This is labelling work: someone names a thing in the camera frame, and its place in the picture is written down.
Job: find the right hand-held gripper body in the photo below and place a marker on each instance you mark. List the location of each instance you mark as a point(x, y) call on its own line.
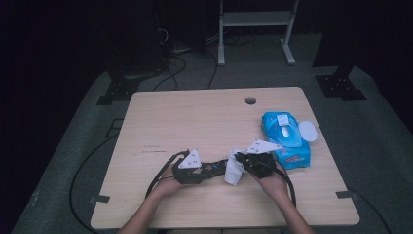
point(261, 165)

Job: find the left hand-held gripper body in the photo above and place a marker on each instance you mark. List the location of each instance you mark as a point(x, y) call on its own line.
point(190, 161)

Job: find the white wet wipe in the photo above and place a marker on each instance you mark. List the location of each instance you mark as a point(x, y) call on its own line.
point(233, 174)

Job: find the blue wet wipes pack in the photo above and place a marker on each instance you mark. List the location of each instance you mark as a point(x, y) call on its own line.
point(292, 159)

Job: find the person's right hand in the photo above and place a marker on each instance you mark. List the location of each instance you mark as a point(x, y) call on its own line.
point(276, 187)

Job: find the person's left hand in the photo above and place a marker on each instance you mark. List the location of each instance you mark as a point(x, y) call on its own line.
point(165, 187)

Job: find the black tape square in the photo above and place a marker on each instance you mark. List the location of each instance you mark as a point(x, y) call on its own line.
point(114, 129)

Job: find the gray tape strip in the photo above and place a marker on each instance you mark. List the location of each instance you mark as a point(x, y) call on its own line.
point(345, 194)
point(100, 199)

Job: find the black stand base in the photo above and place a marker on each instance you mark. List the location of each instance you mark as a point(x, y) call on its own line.
point(337, 86)
point(118, 91)

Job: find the dark equipment cabinet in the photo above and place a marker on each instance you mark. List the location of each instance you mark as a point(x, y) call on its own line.
point(139, 39)

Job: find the white metal stand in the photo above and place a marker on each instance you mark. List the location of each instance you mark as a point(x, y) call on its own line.
point(256, 18)

